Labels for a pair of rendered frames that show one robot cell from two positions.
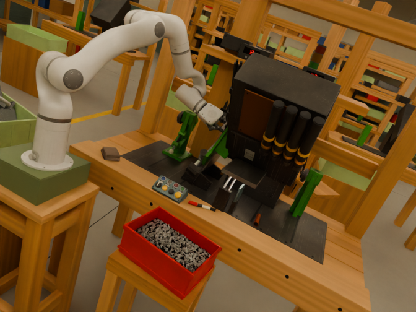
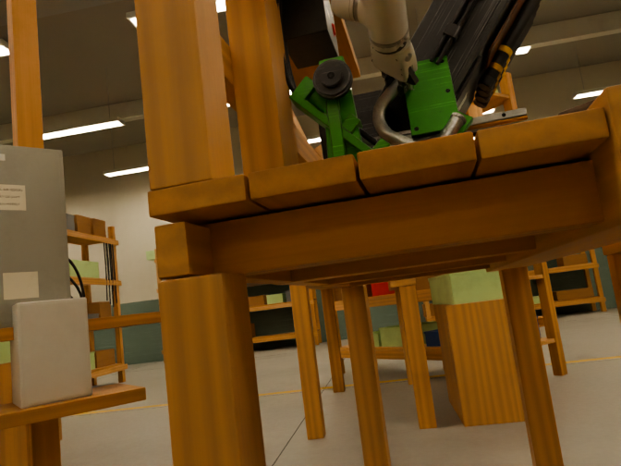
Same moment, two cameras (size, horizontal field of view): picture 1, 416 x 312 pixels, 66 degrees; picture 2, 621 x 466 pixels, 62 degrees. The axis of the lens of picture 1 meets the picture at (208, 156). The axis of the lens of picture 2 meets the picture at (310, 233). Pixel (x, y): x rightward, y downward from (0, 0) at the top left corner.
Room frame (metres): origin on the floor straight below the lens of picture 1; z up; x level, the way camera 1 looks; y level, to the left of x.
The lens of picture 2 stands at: (1.92, 1.14, 0.70)
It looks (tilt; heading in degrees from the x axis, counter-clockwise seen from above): 8 degrees up; 266
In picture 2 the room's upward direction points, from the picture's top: 7 degrees counter-clockwise
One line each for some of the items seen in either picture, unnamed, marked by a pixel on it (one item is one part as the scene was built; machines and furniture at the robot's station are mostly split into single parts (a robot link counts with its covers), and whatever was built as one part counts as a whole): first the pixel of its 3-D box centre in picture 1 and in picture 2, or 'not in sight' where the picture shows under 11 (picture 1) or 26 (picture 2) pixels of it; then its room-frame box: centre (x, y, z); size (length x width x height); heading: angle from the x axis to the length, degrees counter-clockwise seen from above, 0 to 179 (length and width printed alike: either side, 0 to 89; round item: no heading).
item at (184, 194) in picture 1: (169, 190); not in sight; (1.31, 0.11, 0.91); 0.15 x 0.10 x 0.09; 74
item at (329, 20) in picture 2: not in sight; (308, 24); (1.77, -0.11, 1.43); 0.17 x 0.12 x 0.15; 74
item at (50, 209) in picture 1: (43, 186); not in sight; (1.12, 0.60, 0.83); 0.32 x 0.32 x 0.04; 76
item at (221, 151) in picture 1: (228, 141); (429, 100); (1.50, -0.07, 1.17); 0.13 x 0.12 x 0.20; 74
